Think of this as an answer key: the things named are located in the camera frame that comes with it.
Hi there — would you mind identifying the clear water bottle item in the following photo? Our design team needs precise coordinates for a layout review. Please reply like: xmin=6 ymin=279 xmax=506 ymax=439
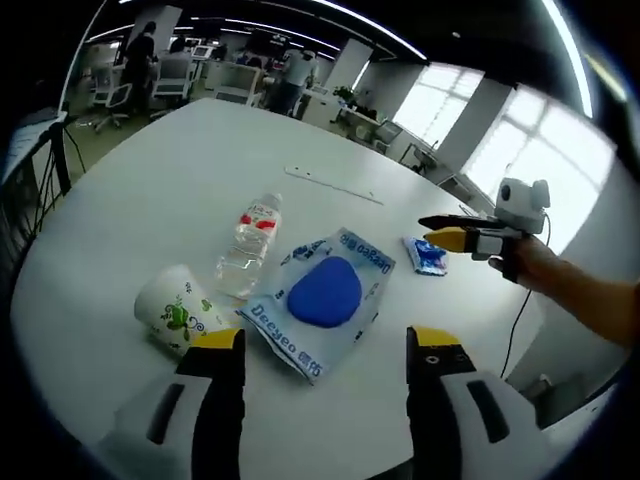
xmin=214 ymin=192 xmax=284 ymax=301

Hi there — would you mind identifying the large bright window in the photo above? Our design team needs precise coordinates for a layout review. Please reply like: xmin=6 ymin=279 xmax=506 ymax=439
xmin=394 ymin=64 xmax=484 ymax=146
xmin=464 ymin=84 xmax=616 ymax=241

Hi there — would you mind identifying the grey office chair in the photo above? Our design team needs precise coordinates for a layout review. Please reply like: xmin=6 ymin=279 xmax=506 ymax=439
xmin=373 ymin=119 xmax=402 ymax=151

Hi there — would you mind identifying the white cabinet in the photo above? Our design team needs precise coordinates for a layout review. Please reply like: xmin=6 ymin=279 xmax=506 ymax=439
xmin=302 ymin=89 xmax=346 ymax=124

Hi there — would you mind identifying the white office chair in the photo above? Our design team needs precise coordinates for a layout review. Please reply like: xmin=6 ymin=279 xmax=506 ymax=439
xmin=213 ymin=62 xmax=262 ymax=107
xmin=151 ymin=62 xmax=195 ymax=109
xmin=91 ymin=64 xmax=135 ymax=135

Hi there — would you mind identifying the clear packet blue pad item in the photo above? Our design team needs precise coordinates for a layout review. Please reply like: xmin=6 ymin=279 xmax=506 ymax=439
xmin=235 ymin=227 xmax=397 ymax=386

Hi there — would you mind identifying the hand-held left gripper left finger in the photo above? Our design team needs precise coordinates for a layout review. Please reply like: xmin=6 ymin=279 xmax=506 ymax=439
xmin=97 ymin=327 xmax=247 ymax=480

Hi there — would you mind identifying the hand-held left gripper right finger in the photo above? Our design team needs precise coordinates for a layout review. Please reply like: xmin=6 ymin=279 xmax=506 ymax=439
xmin=405 ymin=325 xmax=544 ymax=480

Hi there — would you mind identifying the person's right hand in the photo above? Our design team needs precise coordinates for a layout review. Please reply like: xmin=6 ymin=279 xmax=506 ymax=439
xmin=488 ymin=233 xmax=571 ymax=294

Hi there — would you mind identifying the metal frame table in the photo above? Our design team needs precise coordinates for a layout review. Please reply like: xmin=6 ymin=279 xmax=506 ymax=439
xmin=399 ymin=142 xmax=442 ymax=176

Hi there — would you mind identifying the long ceiling light strip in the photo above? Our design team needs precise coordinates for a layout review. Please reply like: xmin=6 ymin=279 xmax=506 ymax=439
xmin=542 ymin=0 xmax=596 ymax=119
xmin=309 ymin=0 xmax=431 ymax=64

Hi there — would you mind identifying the floral paper cup item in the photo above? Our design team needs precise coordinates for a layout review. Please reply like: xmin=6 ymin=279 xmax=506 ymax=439
xmin=133 ymin=264 xmax=232 ymax=359

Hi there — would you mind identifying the white table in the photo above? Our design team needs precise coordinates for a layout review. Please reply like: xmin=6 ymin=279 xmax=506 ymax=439
xmin=9 ymin=97 xmax=551 ymax=480

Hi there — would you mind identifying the black tripod stand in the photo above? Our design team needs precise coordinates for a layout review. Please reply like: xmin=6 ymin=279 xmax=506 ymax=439
xmin=0 ymin=119 xmax=74 ymax=241

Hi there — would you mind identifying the small blue tissue pack item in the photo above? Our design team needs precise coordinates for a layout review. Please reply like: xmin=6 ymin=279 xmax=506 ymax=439
xmin=402 ymin=234 xmax=449 ymax=277

